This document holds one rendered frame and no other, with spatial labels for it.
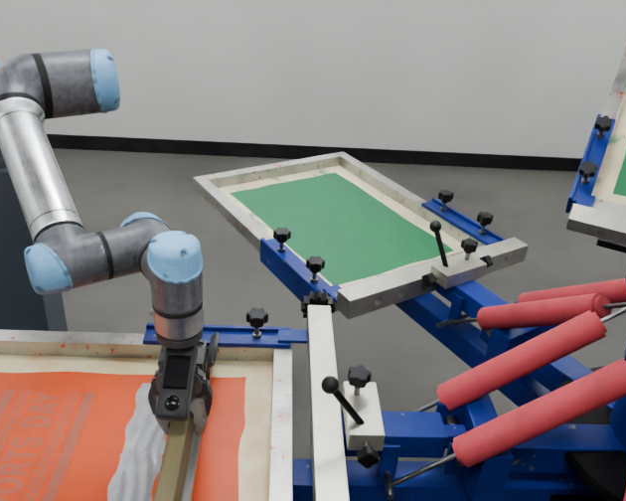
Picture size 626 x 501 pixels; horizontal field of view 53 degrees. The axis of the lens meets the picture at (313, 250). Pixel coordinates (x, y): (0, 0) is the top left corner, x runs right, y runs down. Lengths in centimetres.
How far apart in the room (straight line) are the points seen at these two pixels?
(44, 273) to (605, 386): 83
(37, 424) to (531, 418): 84
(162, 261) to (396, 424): 48
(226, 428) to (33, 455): 33
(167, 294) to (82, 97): 46
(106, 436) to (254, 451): 26
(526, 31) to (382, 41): 102
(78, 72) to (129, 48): 358
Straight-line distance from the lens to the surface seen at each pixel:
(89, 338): 138
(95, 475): 116
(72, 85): 123
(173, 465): 101
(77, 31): 488
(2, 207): 169
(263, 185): 210
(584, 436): 123
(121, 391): 130
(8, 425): 128
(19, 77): 121
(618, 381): 105
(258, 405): 124
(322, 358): 122
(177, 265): 90
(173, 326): 96
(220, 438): 119
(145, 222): 102
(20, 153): 111
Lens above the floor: 181
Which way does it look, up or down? 30 degrees down
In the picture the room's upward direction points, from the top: 4 degrees clockwise
